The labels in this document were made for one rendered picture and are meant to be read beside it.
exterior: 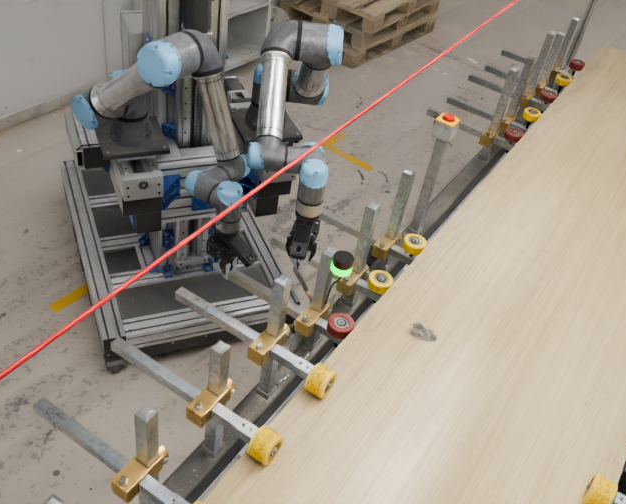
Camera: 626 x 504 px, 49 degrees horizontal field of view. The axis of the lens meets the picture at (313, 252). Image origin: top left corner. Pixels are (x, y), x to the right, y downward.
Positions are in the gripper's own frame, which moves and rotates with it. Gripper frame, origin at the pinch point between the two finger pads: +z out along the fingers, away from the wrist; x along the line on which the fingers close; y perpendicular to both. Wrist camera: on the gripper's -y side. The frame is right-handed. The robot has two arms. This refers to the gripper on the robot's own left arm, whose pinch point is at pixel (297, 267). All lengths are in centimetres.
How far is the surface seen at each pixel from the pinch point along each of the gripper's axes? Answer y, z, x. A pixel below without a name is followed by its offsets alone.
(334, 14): 357, 68, 52
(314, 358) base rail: -5.1, 31.9, -10.8
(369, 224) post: 21.4, -5.7, -17.3
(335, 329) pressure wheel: -11.0, 10.1, -15.5
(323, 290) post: -2.2, 4.4, -9.1
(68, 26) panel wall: 210, 51, 188
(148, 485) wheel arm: -76, 4, 15
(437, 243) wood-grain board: 42, 11, -41
